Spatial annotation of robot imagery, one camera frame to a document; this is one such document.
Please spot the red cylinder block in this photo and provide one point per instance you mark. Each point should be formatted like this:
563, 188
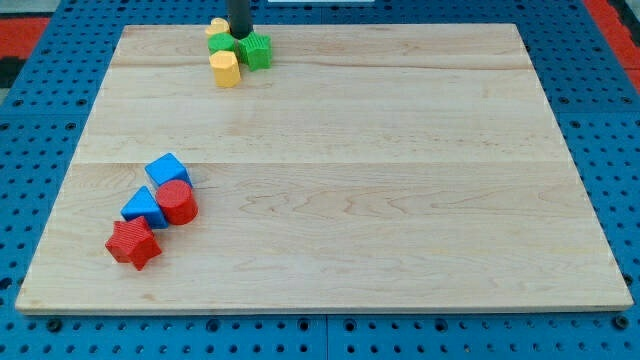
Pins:
177, 202

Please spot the green star block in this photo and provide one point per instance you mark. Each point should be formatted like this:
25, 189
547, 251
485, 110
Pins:
255, 51

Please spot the yellow hexagon block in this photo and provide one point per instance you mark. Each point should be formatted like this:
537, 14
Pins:
225, 68

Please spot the blue cube block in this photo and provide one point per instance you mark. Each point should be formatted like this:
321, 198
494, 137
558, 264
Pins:
167, 168

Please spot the green cylinder block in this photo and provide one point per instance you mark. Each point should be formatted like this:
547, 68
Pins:
221, 42

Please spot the blue triangle block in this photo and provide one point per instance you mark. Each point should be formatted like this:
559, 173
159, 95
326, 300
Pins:
143, 204

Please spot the yellow heart block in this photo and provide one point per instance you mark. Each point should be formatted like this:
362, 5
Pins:
217, 26

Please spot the red star block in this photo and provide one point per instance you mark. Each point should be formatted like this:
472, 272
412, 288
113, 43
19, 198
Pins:
133, 241

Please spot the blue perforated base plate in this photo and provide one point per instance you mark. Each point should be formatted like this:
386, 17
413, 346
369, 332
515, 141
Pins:
55, 53

